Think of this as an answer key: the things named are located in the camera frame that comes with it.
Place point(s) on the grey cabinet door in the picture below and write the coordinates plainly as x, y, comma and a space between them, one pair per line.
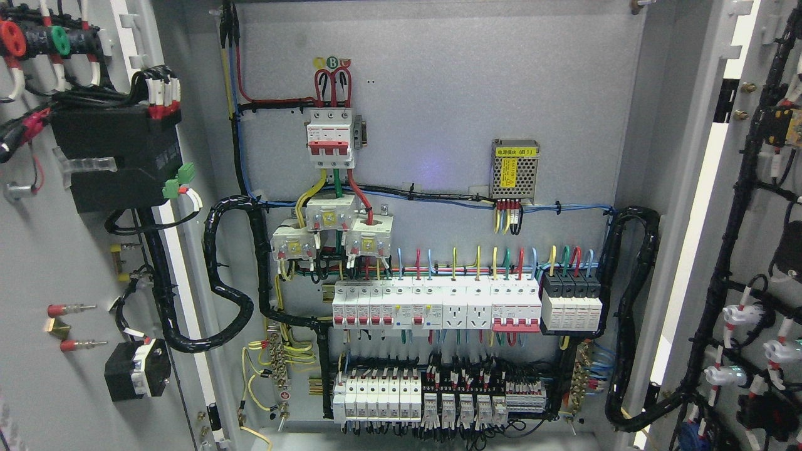
736, 341
58, 277

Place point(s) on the white current transformers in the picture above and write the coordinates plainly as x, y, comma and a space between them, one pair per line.
329, 215

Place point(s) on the white breaker row upper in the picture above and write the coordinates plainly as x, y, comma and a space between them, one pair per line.
389, 305

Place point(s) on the white breaker row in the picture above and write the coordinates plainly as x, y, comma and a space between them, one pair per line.
389, 305
389, 394

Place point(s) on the white socket module row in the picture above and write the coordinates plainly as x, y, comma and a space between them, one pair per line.
467, 305

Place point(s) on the red main circuit breaker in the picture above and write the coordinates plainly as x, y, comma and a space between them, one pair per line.
330, 136

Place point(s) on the metal mesh power supply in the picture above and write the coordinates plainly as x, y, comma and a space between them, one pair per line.
514, 169

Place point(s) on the white breaker row lower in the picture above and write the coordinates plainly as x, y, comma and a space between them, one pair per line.
389, 394

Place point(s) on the brass ground terminal bar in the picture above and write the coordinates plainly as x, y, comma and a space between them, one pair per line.
280, 372

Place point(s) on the relay terminal row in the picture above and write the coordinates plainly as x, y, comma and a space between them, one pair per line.
465, 397

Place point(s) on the black white surge protector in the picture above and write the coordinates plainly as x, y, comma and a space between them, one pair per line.
571, 304

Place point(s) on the black digital power meter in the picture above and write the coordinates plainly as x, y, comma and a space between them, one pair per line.
127, 156

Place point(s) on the red handle circuit breaker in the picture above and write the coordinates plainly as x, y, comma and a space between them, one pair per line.
515, 305

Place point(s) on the white rotary selector switch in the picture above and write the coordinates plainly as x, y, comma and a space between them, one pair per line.
137, 369

